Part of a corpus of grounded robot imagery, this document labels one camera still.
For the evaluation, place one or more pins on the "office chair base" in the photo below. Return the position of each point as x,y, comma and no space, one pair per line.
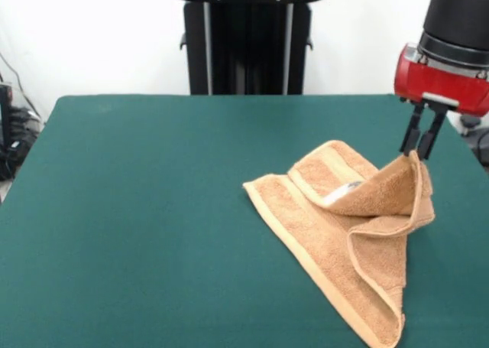
471,122

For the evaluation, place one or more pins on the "dark green table cloth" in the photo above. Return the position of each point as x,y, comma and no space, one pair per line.
114,248

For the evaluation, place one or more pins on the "tan terry towel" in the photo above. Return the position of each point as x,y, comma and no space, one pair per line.
324,241

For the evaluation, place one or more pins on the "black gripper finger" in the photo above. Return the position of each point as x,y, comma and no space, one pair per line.
412,134
431,137

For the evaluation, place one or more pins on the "black upright device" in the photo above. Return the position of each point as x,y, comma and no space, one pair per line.
5,114

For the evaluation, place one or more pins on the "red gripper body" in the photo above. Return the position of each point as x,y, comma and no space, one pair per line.
439,82

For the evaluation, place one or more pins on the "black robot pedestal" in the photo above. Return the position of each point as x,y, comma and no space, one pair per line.
248,57

